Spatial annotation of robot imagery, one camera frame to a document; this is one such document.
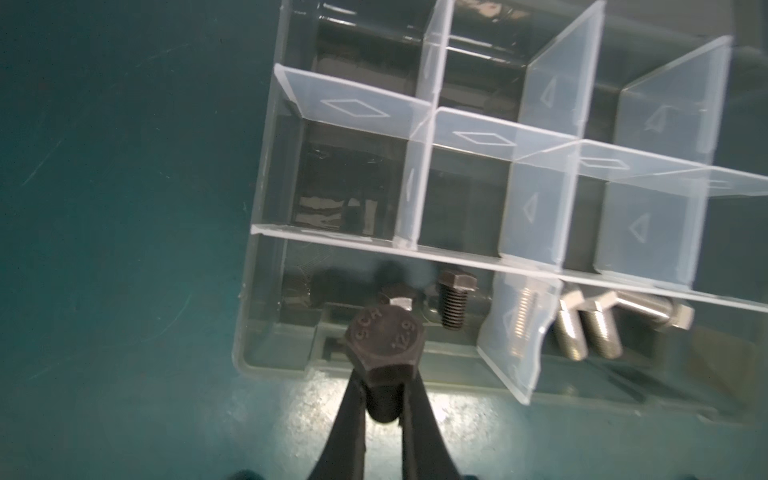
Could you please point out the grey compartment organizer box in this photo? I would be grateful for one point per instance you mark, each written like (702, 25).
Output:
(532, 144)

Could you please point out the black hex bolt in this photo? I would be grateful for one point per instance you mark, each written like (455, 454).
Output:
(400, 295)
(384, 344)
(455, 287)

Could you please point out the silver hex bolt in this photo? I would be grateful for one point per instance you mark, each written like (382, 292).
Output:
(518, 334)
(597, 312)
(660, 311)
(567, 325)

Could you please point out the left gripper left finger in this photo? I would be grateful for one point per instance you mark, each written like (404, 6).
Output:
(343, 455)

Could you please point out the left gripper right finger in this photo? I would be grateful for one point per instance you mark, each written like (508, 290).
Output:
(424, 452)

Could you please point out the green table mat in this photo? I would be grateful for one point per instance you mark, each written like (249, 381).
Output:
(130, 142)

